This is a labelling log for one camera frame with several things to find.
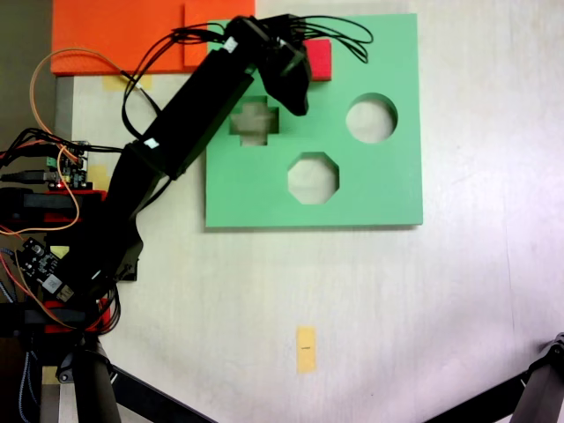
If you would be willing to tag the motor driver circuit board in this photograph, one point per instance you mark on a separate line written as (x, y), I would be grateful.
(72, 172)

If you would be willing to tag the red square block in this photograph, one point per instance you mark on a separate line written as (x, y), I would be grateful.
(321, 59)

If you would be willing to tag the red arm base plate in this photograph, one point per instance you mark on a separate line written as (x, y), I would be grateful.
(94, 197)

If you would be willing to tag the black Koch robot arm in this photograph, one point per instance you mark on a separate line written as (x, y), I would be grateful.
(198, 110)

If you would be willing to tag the black tripod leg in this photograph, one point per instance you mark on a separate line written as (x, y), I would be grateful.
(539, 392)
(94, 392)

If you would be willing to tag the black power converter board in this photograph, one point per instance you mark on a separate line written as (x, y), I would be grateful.
(42, 264)

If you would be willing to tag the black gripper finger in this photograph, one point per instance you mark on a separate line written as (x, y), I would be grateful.
(291, 94)

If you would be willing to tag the green shape sorting board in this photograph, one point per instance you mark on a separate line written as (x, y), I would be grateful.
(374, 176)

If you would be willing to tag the large orange flat block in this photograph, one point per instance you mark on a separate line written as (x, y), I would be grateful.
(114, 35)

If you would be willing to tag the yellow masking tape piece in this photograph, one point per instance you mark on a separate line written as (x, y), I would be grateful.
(112, 83)
(100, 174)
(49, 374)
(60, 251)

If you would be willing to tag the yellow tape marker strip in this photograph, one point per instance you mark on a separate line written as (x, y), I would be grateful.
(306, 350)

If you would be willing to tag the black table clamp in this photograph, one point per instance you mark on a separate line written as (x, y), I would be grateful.
(44, 317)
(39, 202)

